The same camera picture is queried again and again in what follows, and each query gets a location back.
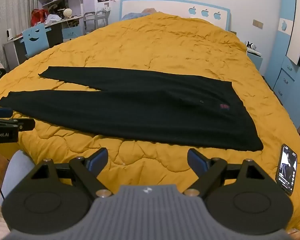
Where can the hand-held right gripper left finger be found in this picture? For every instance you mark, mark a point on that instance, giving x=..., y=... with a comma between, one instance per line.
x=98, y=161

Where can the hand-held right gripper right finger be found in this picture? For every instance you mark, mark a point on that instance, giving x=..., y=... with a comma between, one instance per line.
x=197, y=161

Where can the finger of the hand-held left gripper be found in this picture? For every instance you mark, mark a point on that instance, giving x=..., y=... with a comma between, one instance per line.
x=1, y=112
x=20, y=125

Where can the black pants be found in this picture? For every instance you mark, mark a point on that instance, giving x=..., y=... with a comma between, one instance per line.
x=140, y=110

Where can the person's leg in light trousers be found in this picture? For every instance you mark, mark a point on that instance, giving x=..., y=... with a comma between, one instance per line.
x=16, y=170

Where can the blue chair with face cutout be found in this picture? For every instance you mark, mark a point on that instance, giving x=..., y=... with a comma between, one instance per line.
x=35, y=41

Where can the black smartphone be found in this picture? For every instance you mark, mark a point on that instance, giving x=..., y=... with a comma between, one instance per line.
x=287, y=167

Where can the grey desk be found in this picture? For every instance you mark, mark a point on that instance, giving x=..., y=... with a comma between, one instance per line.
x=56, y=33

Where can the red bag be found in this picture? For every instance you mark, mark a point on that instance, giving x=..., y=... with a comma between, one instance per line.
x=38, y=16

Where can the white curtain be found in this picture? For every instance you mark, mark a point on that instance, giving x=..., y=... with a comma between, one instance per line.
x=7, y=7

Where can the white cloth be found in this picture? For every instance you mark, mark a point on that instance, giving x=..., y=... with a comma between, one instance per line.
x=53, y=18

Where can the blue nightstand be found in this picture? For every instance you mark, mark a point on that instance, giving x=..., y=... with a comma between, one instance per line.
x=255, y=61

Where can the blue wardrobe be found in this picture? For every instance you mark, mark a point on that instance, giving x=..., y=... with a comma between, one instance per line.
x=282, y=80

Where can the pale round ball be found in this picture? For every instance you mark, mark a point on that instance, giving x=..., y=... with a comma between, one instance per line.
x=68, y=12

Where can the yellow quilt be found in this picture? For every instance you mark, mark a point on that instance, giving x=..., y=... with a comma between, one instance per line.
x=152, y=45

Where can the white headphones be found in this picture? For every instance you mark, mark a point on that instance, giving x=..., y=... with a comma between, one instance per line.
x=251, y=45

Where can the grey trolley cart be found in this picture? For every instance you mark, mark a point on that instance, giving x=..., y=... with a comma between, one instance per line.
x=95, y=21

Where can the blue pillow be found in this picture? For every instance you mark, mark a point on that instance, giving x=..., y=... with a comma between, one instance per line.
x=130, y=16

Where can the white and blue headboard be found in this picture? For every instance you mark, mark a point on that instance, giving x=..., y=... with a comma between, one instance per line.
x=165, y=6

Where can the small white camera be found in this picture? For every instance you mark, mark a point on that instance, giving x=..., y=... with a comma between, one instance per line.
x=9, y=34

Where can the wall switch plate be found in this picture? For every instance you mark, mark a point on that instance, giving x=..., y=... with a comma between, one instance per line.
x=257, y=23

